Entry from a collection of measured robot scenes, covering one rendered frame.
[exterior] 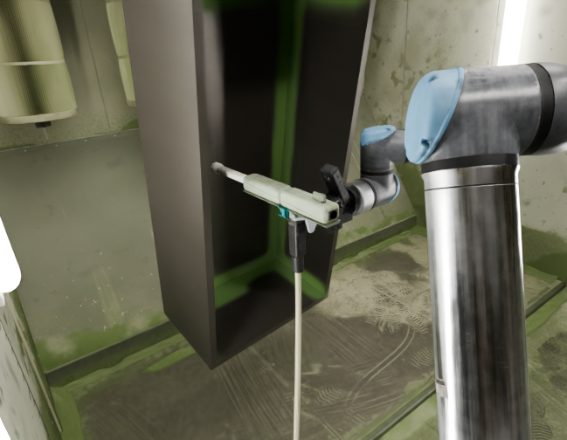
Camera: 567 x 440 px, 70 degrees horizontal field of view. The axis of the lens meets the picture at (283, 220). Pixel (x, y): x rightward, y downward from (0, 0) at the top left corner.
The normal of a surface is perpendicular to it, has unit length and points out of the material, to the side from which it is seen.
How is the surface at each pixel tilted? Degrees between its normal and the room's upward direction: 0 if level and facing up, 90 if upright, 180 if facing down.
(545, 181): 90
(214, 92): 102
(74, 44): 90
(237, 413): 0
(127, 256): 57
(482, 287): 68
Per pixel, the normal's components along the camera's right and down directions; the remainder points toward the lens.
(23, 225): 0.45, -0.26
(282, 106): 0.66, 0.44
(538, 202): -0.81, 0.28
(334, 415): -0.07, -0.92
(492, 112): 0.02, 0.05
